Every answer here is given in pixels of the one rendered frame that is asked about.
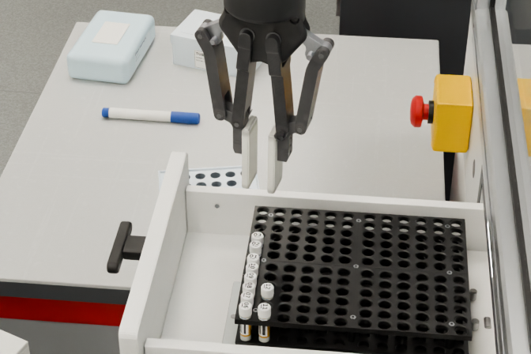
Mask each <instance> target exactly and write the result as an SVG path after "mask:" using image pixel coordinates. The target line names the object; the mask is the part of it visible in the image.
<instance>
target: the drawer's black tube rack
mask: <svg viewBox="0 0 531 354"><path fill-rule="evenodd" d="M276 213H283V214H284V215H282V216H278V215H276ZM293 214H300V215H301V216H300V217H294V216H293ZM310 215H317V216H318V217H310ZM328 216H333V217H335V218H333V219H329V218H327V217H328ZM269 217H270V222H269V231H268V237H267V242H266V247H265V257H264V258H262V259H259V260H260V261H262V262H263V267H262V276H261V281H260V286H259V292H258V301H257V306H256V308H255V309H253V312H255V316H254V326H252V330H251V339H250V340H249V341H242V340H241V339H240V324H238V328H237V333H236V337H235V344H236V345H252V346H263V347H274V348H295V349H306V350H317V351H328V352H349V353H359V354H469V345H468V341H472V337H473V335H472V323H471V310H470V297H469V272H468V259H467V246H466V234H465V219H458V218H445V217H421V216H408V215H396V214H383V213H360V212H345V211H333V210H320V209H296V208H283V207H272V212H271V213H270V214H269ZM344 217H351V218H352V219H351V220H346V219H344ZM367 218H371V219H373V221H367V220H366V219H367ZM383 220H391V222H384V221H383ZM401 220H405V221H408V223H407V224H403V223H401V222H399V221H401ZM275 221H282V222H283V223H282V224H276V223H275ZM420 221H421V222H424V223H425V224H418V223H417V222H420ZM293 222H299V223H300V224H298V225H294V224H292V223H293ZM311 223H315V224H317V225H316V226H310V225H309V224H311ZM434 223H441V224H442V225H440V226H438V225H435V224H434ZM327 224H332V225H334V227H326V225H327ZM452 224H459V225H460V226H459V227H454V226H452ZM345 225H349V226H351V228H343V226H345ZM366 227H372V228H373V229H371V230H368V229H366ZM383 228H389V229H391V230H390V231H384V230H382V229H383ZM400 229H406V230H408V232H401V231H400ZM418 230H423V231H425V233H419V232H417V231H418ZM435 232H442V234H436V233H435ZM453 232H458V233H460V235H453V234H452V233H453ZM264 283H270V284H272V285H273V286H274V294H273V298H272V299H271V300H263V299H262V295H261V286H262V285H263V284H264ZM261 303H268V304H269V305H270V306H271V316H270V319H269V320H268V321H262V320H260V319H259V318H258V305H259V304H261ZM258 326H270V337H269V341H268V342H260V340H259V333H258Z"/></svg>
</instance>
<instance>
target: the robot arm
mask: <svg viewBox="0 0 531 354"><path fill-rule="evenodd" d="M305 9H306V0H224V11H223V13H222V14H221V15H220V19H217V20H215V21H212V20H210V19H205V20H204V21H203V22H202V24H201V25H200V27H199V28H198V30H197V31H196V32H195V33H194V36H195V39H196V40H197V42H198V44H199V46H200V48H201V50H202V51H203V54H204V59H205V68H206V73H207V78H208V83H209V91H210V96H211V101H212V106H213V115H214V117H215V119H217V120H219V121H223V120H225V121H227V122H229V123H231V125H232V129H233V150H234V152H235V153H238V154H242V188H245V189H248V188H249V187H250V185H251V184H252V182H253V180H254V178H255V176H256V175H257V167H258V118H257V116H253V115H252V116H251V117H250V118H249V115H250V113H251V112H252V110H253V109H251V102H252V96H253V89H254V77H255V70H256V63H257V62H264V63H265V64H268V69H269V76H271V83H272V92H273V109H274V117H275V124H274V126H273V128H272V129H271V131H270V133H269V135H268V181H267V192H268V193H270V194H273V193H275V191H276V189H277V187H278V186H279V184H280V182H281V180H282V171H283V162H287V161H288V158H289V157H290V155H291V153H292V140H293V134H295V133H297V134H299V135H302V134H305V133H306V131H307V128H308V127H309V125H310V123H311V120H312V119H313V114H314V107H315V104H316V100H317V95H318V88H319V85H320V80H321V76H322V70H323V66H324V63H325V61H326V60H327V59H328V57H329V55H330V52H331V51H332V49H333V47H334V41H333V40H332V39H331V38H328V37H326V38H324V39H323V40H322V39H321V38H319V37H318V36H316V35H315V34H314V33H312V32H310V25H309V23H308V21H307V19H306V15H305ZM224 35H226V36H227V38H228V40H229V41H230V43H231V44H232V46H233V47H234V48H235V50H236V51H237V52H238V54H237V61H236V69H237V74H236V81H235V95H234V102H233V101H232V91H231V86H230V81H229V76H228V66H227V61H226V55H225V50H224V42H223V38H224ZM302 43H303V44H304V46H305V47H306V51H305V55H306V59H307V60H308V61H309V63H308V64H307V68H306V71H305V74H304V79H303V86H302V90H301V94H300V98H299V106H298V110H297V115H294V107H293V97H292V78H291V68H290V63H291V55H292V54H293V53H294V52H295V51H296V50H297V49H298V48H299V46H300V45H301V44H302Z"/></svg>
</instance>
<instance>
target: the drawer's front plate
mask: <svg viewBox="0 0 531 354"><path fill-rule="evenodd" d="M187 185H190V184H189V166H188V153H186V152H172V153H171V155H170V158H169V161H168V165H167V169H166V172H165V174H164V179H163V182H162V185H161V188H160V192H159V196H158V198H157V201H156V206H155V209H154V212H153V217H152V219H151V222H150V225H149V230H148V233H147V236H146V239H145V244H144V246H143V249H142V252H141V257H140V260H139V263H138V266H137V270H136V273H135V276H134V281H133V284H132V287H131V290H130V294H129V297H128V300H127V303H126V308H125V310H124V314H123V317H122V321H121V324H120V327H119V349H120V354H145V347H144V346H145V341H146V338H156V339H160V338H161V334H162V331H163V328H164V322H165V318H166V315H167V312H168V306H169V303H170V299H171V294H172V290H173V287H174V283H175V278H176V274H177V271H178V268H179V262H180V258H181V255H182V252H183V246H184V243H185V239H186V234H187V222H186V186H187Z"/></svg>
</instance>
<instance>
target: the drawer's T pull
mask: <svg viewBox="0 0 531 354"><path fill-rule="evenodd" d="M131 232H132V223H131V222H129V221H122V222H121V223H120V225H119V229H118V232H117V235H116V237H115V241H114V244H113V247H112V249H111V253H110V256H109V259H108V261H107V271H108V272H109V273H118V272H119V270H120V268H121V264H122V260H123V259H126V260H137V261H139V260H140V257H141V252H142V249H143V246H144V244H145V239H146V236H139V235H131Z"/></svg>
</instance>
